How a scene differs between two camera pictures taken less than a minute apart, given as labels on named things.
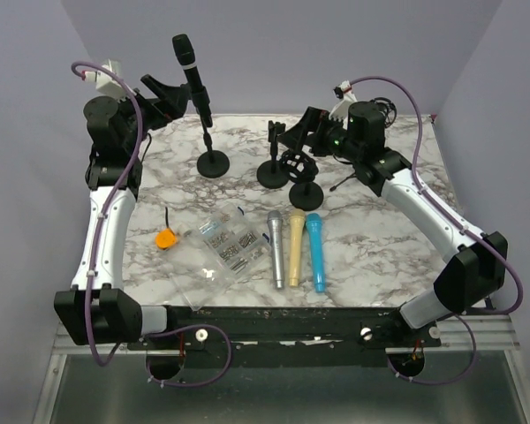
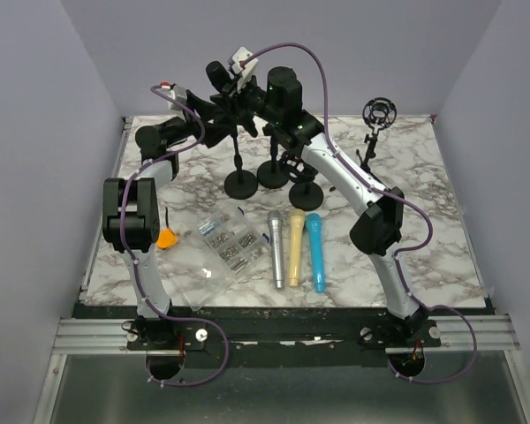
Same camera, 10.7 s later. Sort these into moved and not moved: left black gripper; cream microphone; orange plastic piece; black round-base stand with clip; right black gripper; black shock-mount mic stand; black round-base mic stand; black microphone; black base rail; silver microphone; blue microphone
Moved: left black gripper; black round-base mic stand; black microphone; right black gripper
Not moved: black shock-mount mic stand; black round-base stand with clip; silver microphone; blue microphone; cream microphone; orange plastic piece; black base rail
